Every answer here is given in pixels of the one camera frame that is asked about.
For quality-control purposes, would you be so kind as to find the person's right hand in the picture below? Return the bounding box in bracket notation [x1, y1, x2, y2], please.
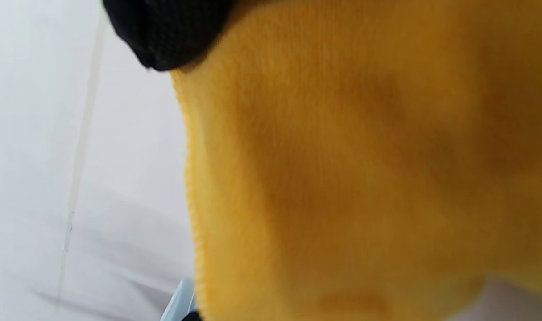
[102, 0, 236, 72]

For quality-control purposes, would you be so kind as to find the yellow square towel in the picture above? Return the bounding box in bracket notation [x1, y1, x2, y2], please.
[170, 0, 542, 321]

